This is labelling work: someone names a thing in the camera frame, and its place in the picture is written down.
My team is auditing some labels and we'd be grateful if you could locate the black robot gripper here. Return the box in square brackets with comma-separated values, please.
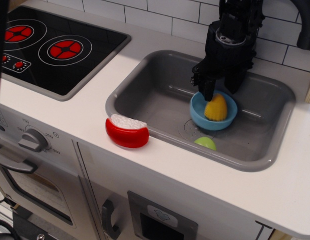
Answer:
[191, 20, 256, 102]

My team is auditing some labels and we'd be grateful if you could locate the yellow toy corn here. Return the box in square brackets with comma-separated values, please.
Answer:
[204, 93, 228, 122]

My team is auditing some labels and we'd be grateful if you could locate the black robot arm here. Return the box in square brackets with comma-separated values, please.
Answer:
[191, 0, 265, 101]

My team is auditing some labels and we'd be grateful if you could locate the blue plastic bowl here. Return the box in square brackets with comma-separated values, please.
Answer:
[190, 90, 237, 131]

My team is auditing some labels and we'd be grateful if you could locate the grey toy sink basin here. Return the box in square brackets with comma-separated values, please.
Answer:
[106, 50, 295, 172]

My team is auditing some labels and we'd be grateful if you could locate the black sink faucet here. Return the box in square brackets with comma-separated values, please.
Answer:
[291, 0, 310, 50]

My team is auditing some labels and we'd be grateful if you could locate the red bowl of rice toy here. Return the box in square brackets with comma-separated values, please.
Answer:
[105, 114, 149, 148]

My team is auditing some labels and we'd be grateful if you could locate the green toy fruit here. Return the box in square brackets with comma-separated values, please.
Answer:
[194, 136, 216, 151]

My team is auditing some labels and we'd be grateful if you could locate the grey dishwasher panel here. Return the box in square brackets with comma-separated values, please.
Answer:
[127, 191, 198, 240]

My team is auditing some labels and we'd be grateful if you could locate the black toy stovetop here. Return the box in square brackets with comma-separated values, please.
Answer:
[2, 6, 131, 102]

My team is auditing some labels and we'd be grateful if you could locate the grey oven knob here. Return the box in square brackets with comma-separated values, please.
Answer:
[18, 128, 48, 153]

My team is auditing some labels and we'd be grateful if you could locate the toy oven door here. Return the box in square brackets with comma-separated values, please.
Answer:
[0, 142, 93, 240]

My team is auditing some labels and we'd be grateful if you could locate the grey cabinet door handle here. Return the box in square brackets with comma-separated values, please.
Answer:
[101, 199, 121, 240]

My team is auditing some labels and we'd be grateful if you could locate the grey oven door handle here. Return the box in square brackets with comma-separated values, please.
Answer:
[0, 146, 38, 174]

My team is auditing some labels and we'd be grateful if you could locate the black cable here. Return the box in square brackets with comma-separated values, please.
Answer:
[0, 217, 23, 240]

